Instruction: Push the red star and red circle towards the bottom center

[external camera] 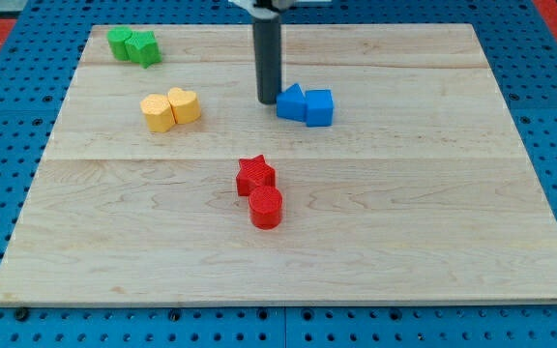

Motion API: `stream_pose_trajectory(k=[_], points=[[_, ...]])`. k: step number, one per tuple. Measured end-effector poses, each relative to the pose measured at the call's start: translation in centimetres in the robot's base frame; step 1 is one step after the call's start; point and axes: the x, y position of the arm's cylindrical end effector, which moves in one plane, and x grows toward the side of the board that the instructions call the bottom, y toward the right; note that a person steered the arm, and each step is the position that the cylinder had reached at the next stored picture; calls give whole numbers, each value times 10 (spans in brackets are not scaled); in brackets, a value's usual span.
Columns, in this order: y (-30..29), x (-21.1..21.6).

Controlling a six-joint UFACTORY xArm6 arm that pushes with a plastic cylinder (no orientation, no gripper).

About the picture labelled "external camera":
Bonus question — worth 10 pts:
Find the red star block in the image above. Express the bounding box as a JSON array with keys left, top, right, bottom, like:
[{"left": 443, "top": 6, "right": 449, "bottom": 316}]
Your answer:
[{"left": 236, "top": 155, "right": 276, "bottom": 196}]

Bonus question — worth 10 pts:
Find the red circle block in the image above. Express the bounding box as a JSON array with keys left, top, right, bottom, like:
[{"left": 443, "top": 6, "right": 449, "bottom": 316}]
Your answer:
[{"left": 249, "top": 186, "right": 283, "bottom": 229}]

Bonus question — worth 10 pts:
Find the green star block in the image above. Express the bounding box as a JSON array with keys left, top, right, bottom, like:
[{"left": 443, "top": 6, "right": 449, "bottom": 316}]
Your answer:
[{"left": 125, "top": 31, "right": 161, "bottom": 69}]

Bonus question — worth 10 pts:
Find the green circle block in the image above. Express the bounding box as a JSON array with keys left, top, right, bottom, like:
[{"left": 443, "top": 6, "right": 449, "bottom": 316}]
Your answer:
[{"left": 106, "top": 26, "right": 132, "bottom": 61}]

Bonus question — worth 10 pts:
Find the blue triangle block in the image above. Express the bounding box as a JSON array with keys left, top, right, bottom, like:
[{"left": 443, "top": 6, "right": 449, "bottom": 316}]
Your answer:
[{"left": 277, "top": 83, "right": 307, "bottom": 122}]

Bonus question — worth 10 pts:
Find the blue cube block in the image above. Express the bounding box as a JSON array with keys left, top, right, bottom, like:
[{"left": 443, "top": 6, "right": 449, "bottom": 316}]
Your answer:
[{"left": 305, "top": 89, "right": 334, "bottom": 127}]

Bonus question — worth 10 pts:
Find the light wooden board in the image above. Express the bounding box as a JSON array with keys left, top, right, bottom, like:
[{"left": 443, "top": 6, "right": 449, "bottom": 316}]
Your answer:
[{"left": 0, "top": 23, "right": 557, "bottom": 307}]

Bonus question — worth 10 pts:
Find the yellow heart block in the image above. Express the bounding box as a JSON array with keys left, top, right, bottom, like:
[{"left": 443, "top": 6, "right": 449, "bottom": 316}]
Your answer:
[{"left": 167, "top": 87, "right": 201, "bottom": 125}]

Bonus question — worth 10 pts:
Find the yellow pentagon block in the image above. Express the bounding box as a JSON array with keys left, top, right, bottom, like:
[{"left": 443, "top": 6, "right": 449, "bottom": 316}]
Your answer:
[{"left": 139, "top": 94, "right": 176, "bottom": 132}]

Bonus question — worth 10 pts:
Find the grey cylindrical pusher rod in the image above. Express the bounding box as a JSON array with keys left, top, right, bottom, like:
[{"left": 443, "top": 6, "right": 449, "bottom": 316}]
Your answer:
[{"left": 252, "top": 13, "right": 282, "bottom": 105}]

